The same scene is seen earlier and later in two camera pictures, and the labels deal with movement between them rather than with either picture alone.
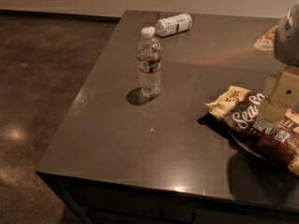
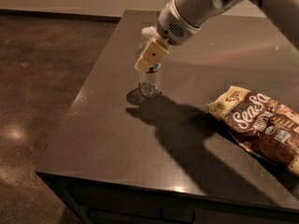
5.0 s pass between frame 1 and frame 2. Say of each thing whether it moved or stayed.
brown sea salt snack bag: stayed
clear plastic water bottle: stayed
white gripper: moved
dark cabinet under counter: stayed
